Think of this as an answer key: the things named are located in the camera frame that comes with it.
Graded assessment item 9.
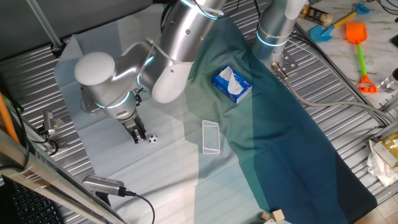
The blue tissue box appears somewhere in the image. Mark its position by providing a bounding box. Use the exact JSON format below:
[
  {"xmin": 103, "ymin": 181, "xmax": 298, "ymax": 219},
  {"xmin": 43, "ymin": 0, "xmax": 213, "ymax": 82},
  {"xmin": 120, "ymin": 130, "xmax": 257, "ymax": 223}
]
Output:
[{"xmin": 211, "ymin": 64, "xmax": 253, "ymax": 105}]

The orange toy spade green handle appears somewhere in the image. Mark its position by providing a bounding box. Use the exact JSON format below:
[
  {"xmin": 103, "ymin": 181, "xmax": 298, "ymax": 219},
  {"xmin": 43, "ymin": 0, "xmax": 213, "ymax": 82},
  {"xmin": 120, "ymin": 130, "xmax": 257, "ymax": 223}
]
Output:
[{"xmin": 345, "ymin": 21, "xmax": 379, "ymax": 94}]

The aluminium frame beam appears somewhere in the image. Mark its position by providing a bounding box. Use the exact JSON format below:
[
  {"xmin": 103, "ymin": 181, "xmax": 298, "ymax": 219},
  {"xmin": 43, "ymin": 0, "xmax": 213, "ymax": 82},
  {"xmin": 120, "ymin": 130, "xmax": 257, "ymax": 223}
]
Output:
[{"xmin": 0, "ymin": 129, "xmax": 125, "ymax": 224}]

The tan cardboard box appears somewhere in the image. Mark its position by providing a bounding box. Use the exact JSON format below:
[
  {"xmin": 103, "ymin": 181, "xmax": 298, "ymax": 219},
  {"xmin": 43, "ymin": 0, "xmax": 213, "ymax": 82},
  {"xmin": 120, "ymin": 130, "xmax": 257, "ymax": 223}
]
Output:
[{"xmin": 373, "ymin": 132, "xmax": 398, "ymax": 169}]

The blue toy shovel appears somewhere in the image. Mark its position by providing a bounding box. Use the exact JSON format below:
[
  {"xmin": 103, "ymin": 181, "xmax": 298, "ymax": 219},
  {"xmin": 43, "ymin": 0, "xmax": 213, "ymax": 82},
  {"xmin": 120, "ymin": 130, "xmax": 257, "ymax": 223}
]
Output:
[{"xmin": 310, "ymin": 2, "xmax": 371, "ymax": 43}]

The small camera on bracket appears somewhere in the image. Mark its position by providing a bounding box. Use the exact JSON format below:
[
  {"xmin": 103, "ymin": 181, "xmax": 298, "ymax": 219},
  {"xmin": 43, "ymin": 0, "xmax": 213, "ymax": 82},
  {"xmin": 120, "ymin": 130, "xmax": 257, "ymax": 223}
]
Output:
[{"xmin": 37, "ymin": 110, "xmax": 68, "ymax": 149}]

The black keyboard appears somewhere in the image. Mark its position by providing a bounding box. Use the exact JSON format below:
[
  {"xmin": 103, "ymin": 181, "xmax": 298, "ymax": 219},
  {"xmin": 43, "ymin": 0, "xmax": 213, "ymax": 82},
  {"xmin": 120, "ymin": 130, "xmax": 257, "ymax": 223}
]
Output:
[{"xmin": 0, "ymin": 177, "xmax": 63, "ymax": 224}]

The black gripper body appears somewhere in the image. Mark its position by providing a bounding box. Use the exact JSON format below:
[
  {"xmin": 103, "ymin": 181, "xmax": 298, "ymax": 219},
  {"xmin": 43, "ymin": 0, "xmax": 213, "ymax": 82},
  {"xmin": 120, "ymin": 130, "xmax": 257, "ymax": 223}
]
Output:
[{"xmin": 121, "ymin": 115, "xmax": 144, "ymax": 134}]

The white crumpled paper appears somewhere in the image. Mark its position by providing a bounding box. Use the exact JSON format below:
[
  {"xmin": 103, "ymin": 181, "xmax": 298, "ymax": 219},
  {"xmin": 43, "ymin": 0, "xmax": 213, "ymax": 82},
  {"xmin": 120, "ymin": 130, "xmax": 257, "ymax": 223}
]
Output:
[{"xmin": 366, "ymin": 139, "xmax": 398, "ymax": 187}]

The silver depth camera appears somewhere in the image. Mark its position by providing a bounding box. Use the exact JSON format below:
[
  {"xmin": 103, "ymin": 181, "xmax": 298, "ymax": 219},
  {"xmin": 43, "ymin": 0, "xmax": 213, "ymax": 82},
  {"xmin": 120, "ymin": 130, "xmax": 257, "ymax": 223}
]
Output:
[{"xmin": 81, "ymin": 174, "xmax": 128, "ymax": 197}]

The orange pole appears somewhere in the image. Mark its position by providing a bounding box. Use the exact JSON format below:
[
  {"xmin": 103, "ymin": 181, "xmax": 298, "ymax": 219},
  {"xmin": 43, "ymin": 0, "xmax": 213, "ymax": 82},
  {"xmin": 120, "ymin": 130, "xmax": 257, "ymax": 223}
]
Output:
[{"xmin": 0, "ymin": 91, "xmax": 20, "ymax": 144}]

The brown labelled jar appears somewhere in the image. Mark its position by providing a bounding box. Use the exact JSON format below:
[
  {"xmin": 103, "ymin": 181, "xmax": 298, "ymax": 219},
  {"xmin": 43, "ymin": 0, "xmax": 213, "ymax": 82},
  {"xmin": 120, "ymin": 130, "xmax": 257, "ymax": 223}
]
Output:
[{"xmin": 298, "ymin": 4, "xmax": 335, "ymax": 28}]

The grey metal pole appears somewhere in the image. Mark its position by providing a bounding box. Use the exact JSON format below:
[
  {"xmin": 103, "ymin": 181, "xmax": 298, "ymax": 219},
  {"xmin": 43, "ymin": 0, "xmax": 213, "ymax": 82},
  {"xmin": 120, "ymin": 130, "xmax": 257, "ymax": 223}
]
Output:
[{"xmin": 26, "ymin": 0, "xmax": 66, "ymax": 54}]

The black depth camera cable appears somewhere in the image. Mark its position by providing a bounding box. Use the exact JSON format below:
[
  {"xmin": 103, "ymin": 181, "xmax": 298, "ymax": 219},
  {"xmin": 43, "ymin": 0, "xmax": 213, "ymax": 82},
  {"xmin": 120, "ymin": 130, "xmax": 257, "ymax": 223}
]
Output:
[{"xmin": 124, "ymin": 189, "xmax": 156, "ymax": 224}]

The clear plastic bottle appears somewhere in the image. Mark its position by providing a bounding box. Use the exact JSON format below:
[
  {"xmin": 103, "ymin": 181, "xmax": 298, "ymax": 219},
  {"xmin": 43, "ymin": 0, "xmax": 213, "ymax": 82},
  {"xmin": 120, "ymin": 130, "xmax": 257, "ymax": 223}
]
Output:
[{"xmin": 379, "ymin": 67, "xmax": 398, "ymax": 93}]

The blue green patchwork cloth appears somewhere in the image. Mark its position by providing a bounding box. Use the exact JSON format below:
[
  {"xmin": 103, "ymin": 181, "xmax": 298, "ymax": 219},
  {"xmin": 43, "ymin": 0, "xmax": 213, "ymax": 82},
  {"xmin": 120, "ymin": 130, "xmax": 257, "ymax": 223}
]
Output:
[{"xmin": 54, "ymin": 6, "xmax": 379, "ymax": 224}]

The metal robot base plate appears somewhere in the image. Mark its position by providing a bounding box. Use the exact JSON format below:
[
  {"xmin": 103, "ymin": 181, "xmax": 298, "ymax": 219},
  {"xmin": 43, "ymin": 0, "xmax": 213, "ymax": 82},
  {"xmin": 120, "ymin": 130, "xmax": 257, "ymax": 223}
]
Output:
[{"xmin": 270, "ymin": 51, "xmax": 299, "ymax": 74}]

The white mesh toy goal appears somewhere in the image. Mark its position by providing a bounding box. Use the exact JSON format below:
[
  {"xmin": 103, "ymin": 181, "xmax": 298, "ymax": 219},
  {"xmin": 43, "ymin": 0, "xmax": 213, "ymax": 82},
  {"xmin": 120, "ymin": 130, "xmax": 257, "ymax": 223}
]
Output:
[{"xmin": 201, "ymin": 119, "xmax": 221, "ymax": 155}]

